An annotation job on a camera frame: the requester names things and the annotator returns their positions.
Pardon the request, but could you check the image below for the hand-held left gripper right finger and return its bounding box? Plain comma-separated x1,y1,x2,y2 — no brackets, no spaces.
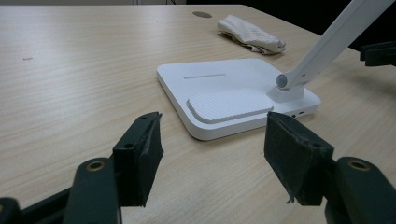
263,111,335,206

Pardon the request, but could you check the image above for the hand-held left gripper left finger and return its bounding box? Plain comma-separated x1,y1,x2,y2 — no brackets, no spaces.
112,111,164,208

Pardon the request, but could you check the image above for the white desk lamp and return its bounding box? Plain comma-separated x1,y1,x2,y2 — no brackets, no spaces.
156,0,396,142

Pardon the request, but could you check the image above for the white quilted cloth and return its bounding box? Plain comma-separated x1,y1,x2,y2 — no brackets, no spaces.
217,14,287,56

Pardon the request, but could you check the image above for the grey round cable grommet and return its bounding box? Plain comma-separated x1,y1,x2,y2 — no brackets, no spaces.
191,10,213,19

